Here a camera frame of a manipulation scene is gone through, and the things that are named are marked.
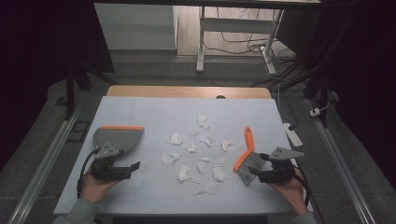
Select pale grey board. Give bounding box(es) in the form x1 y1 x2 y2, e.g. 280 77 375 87
53 95 314 217

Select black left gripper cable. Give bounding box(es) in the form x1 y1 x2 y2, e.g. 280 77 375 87
77 148 101 199

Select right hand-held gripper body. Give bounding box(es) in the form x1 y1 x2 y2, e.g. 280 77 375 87
257 147 305 185

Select orange brush with grey bristles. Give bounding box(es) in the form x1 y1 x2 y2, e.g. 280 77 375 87
233 126 266 187

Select black rectangular floor frame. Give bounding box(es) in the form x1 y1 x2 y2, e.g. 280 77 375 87
66 119 92 144

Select white cabinet panel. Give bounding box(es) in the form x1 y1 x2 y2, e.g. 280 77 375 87
93 3 179 51

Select person's left hand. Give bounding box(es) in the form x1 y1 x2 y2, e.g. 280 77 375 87
79 172 120 204

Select aluminium rail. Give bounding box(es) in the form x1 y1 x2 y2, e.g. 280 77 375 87
7 104 83 224
305 98 378 224

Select white power strip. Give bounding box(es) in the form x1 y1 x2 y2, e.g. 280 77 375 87
282 122 304 148

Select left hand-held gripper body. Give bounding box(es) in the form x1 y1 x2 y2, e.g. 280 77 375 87
90 142 134 181

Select grey dustpan with orange edge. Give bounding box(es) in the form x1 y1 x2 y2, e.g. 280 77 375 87
92 125 145 160

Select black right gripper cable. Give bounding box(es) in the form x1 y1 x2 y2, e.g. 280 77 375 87
292 172 326 224

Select tangle of black floor cables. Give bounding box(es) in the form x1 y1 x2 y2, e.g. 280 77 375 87
202 7 309 91

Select white desk frame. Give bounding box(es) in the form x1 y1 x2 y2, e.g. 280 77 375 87
195 6 286 76

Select person's right hand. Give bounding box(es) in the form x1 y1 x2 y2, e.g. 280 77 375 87
267 167 310 217

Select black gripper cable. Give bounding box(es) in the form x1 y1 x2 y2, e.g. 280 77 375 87
292 172 326 224
77 148 101 199

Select pile of white paper scraps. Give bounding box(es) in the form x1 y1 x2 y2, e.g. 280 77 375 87
161 114 233 197

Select black metal stand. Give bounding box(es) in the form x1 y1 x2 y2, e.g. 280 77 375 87
302 15 358 129
63 60 120 121

